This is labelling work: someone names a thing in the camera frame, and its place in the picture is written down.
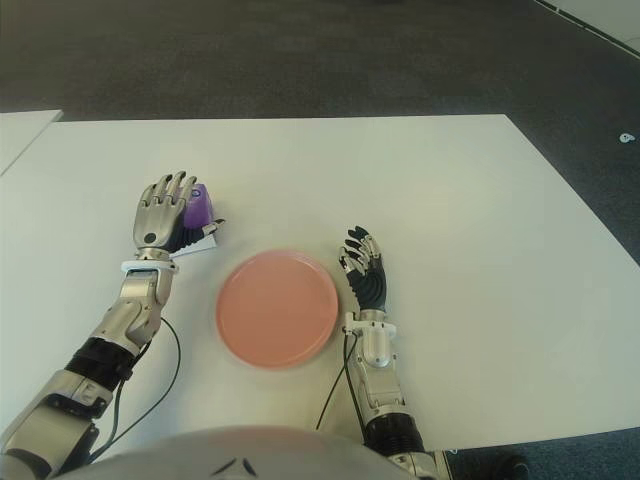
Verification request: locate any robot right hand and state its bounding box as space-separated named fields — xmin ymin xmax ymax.
xmin=335 ymin=224 xmax=390 ymax=312

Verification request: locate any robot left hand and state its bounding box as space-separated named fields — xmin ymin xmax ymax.
xmin=130 ymin=169 xmax=227 ymax=261

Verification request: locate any purple tissue box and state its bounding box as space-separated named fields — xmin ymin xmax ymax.
xmin=169 ymin=183 xmax=219 ymax=259

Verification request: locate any pink round plate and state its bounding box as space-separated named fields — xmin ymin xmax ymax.
xmin=215 ymin=248 xmax=340 ymax=371

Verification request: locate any white side table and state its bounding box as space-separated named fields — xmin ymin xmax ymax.
xmin=0 ymin=109 xmax=62 ymax=176

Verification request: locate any black shoe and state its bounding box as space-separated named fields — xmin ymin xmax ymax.
xmin=457 ymin=452 xmax=531 ymax=480

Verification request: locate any grey robot torso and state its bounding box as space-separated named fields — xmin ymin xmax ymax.
xmin=84 ymin=424 xmax=401 ymax=480

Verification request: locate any white floor edge strip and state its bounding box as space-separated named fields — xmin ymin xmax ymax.
xmin=532 ymin=0 xmax=640 ymax=54

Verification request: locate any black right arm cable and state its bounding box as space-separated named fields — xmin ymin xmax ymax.
xmin=314 ymin=332 xmax=362 ymax=431

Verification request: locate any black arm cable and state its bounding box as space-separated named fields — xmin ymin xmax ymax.
xmin=89 ymin=315 xmax=182 ymax=464
xmin=314 ymin=332 xmax=362 ymax=431

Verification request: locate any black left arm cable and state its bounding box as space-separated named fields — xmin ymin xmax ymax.
xmin=89 ymin=315 xmax=182 ymax=464

